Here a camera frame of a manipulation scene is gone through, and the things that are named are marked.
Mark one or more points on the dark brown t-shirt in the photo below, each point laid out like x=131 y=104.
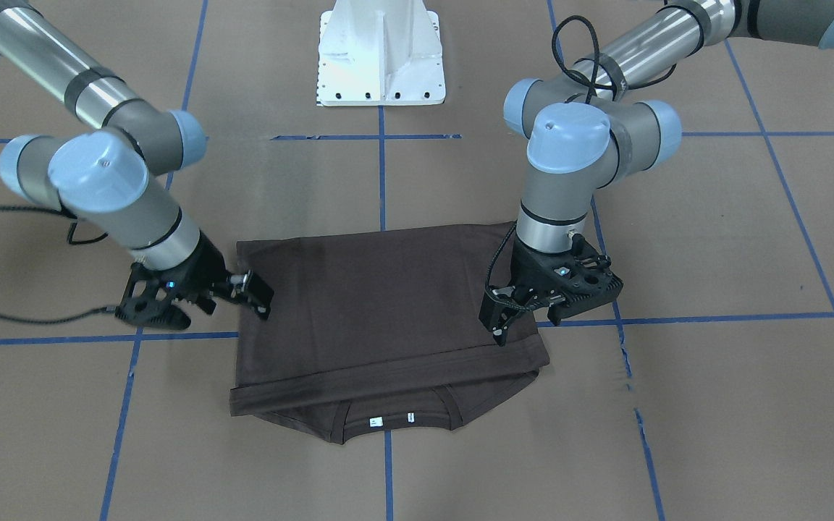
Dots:
x=376 y=331

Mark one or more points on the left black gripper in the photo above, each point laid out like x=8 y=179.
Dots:
x=512 y=273

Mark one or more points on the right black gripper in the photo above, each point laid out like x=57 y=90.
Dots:
x=200 y=273

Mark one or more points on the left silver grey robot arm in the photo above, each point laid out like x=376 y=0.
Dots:
x=582 y=137

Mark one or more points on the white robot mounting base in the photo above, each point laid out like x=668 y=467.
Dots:
x=380 y=53

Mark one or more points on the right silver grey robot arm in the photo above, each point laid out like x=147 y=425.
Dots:
x=109 y=177

